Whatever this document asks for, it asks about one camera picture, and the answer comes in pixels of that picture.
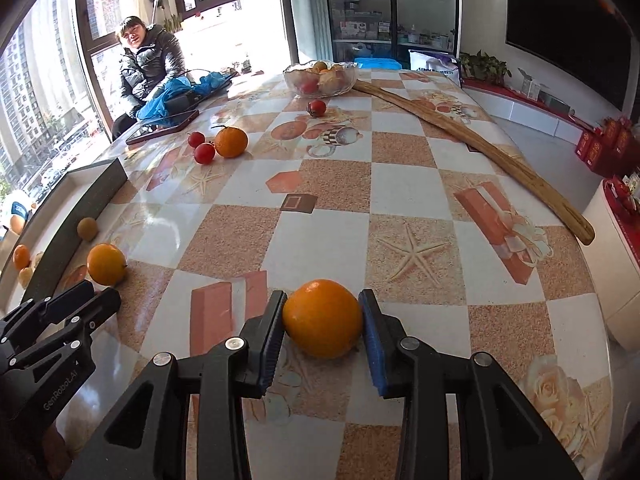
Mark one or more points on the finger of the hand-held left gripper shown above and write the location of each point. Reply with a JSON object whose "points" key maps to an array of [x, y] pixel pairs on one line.
{"points": [[100, 307], [70, 301]]}

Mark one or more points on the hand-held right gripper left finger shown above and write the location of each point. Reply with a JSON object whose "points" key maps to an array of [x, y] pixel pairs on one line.
{"points": [[270, 355]]}

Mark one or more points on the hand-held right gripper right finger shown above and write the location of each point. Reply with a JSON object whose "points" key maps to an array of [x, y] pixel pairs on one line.
{"points": [[372, 350]]}

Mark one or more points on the pale yellow fruit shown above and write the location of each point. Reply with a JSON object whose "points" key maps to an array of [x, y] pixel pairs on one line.
{"points": [[25, 276], [37, 259]]}

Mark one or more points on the small brown fruit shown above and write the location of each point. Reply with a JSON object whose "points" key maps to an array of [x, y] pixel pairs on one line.
{"points": [[86, 228]]}

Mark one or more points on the dark green cardboard box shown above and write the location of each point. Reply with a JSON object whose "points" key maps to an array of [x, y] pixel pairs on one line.
{"points": [[80, 220]]}

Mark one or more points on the red tomato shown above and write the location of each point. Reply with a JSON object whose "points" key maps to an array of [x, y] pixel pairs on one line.
{"points": [[196, 139], [316, 108], [204, 153]]}

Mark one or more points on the orange with stem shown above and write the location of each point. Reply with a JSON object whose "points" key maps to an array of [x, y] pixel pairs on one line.
{"points": [[231, 142]]}

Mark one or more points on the person's left hand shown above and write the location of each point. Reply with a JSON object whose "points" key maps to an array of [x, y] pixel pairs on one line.
{"points": [[56, 449]]}

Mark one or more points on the white and blue object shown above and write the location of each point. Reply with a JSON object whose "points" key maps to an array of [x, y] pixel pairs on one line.
{"points": [[17, 207]]}

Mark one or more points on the tablet in red case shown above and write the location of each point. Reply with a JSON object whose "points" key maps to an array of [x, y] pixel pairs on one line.
{"points": [[165, 127]]}

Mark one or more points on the black device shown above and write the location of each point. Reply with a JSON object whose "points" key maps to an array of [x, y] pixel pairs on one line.
{"points": [[181, 102]]}

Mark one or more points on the blue plastic bag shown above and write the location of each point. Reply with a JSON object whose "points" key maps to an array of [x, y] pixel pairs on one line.
{"points": [[170, 91]]}

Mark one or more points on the long wooden stick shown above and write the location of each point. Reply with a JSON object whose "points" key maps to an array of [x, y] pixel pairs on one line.
{"points": [[500, 152]]}

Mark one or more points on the white round stand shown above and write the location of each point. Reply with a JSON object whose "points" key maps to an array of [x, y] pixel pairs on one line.
{"points": [[610, 280]]}

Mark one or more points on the dark framed window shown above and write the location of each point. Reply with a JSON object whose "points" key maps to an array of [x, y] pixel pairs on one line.
{"points": [[90, 50]]}

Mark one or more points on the red apple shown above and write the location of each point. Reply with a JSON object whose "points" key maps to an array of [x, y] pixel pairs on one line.
{"points": [[308, 85]]}

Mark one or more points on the glass fruit bowl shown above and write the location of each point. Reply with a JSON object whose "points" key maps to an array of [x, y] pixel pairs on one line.
{"points": [[292, 76]]}

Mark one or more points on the white red low console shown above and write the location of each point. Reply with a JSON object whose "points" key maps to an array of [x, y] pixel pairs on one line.
{"points": [[520, 106]]}

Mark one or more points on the blue plastic box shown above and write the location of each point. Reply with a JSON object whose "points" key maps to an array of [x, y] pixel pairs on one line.
{"points": [[376, 64]]}

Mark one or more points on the brown round fruit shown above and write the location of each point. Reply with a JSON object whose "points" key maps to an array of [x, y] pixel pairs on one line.
{"points": [[320, 66]]}

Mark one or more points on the white printed bag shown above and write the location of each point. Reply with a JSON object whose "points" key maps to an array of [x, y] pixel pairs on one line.
{"points": [[432, 68]]}

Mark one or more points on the red gift box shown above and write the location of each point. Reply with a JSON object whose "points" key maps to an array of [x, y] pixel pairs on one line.
{"points": [[608, 130], [598, 153], [625, 138], [582, 146]]}

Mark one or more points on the pile of snack packets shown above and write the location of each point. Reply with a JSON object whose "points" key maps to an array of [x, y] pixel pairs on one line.
{"points": [[629, 192]]}

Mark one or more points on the green potted plant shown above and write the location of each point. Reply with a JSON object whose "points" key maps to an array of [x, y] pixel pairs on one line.
{"points": [[482, 66]]}

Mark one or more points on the grey device box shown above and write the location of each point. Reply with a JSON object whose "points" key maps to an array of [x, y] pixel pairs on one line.
{"points": [[556, 104]]}

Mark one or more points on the small white carton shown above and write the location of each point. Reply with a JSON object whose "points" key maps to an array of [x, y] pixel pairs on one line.
{"points": [[526, 82], [539, 91]]}

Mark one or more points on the grey curtain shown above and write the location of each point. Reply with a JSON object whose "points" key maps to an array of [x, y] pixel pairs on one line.
{"points": [[310, 10]]}

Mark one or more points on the black television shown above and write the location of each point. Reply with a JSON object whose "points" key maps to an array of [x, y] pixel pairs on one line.
{"points": [[565, 25]]}

